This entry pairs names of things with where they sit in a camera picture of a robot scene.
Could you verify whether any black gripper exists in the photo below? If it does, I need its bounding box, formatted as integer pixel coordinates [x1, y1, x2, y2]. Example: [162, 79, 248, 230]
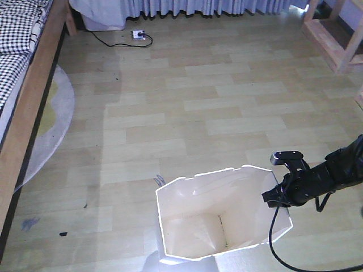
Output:
[262, 169, 331, 207]

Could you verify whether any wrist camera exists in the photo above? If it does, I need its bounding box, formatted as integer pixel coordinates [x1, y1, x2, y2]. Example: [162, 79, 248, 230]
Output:
[270, 151, 303, 165]

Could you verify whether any white trash bin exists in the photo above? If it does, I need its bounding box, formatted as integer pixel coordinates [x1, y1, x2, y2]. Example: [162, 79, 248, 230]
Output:
[155, 165, 293, 265]

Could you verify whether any white curtain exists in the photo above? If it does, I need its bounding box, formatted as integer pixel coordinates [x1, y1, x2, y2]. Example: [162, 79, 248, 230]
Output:
[69, 0, 309, 31]

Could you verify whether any floor power outlet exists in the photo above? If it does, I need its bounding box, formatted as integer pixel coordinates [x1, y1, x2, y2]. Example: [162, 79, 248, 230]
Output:
[130, 29, 146, 40]

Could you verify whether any wooden shelf frame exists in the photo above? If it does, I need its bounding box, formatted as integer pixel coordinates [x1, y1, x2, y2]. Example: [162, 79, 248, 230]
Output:
[302, 1, 362, 74]

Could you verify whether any wooden bed frame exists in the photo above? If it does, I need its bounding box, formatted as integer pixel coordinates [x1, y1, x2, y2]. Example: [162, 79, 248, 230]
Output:
[1, 1, 76, 248]

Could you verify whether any checkered black white bedding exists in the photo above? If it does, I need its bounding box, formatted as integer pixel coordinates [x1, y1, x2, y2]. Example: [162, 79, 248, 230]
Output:
[1, 1, 53, 138]

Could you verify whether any grey round rug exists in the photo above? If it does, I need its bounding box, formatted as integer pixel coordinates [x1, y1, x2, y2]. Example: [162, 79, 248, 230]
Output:
[14, 65, 75, 192]

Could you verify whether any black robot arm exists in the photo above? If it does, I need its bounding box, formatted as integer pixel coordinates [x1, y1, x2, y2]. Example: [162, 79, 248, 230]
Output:
[262, 135, 362, 212]

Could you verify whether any black power cord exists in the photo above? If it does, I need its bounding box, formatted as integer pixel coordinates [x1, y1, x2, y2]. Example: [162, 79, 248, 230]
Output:
[82, 28, 154, 48]

